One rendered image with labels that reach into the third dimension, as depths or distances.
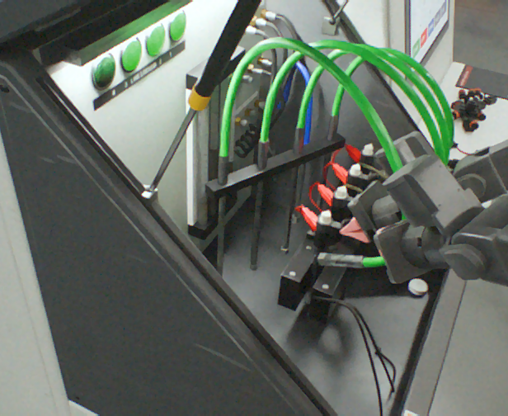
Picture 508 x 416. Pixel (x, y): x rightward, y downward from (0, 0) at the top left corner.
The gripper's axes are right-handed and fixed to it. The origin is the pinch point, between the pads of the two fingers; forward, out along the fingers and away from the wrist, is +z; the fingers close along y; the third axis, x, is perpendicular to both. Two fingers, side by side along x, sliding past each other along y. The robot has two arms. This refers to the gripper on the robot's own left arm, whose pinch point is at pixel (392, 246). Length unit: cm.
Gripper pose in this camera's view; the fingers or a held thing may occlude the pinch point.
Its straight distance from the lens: 82.9
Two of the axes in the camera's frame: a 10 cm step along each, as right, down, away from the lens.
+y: -9.1, 3.6, -2.0
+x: 3.6, 9.3, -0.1
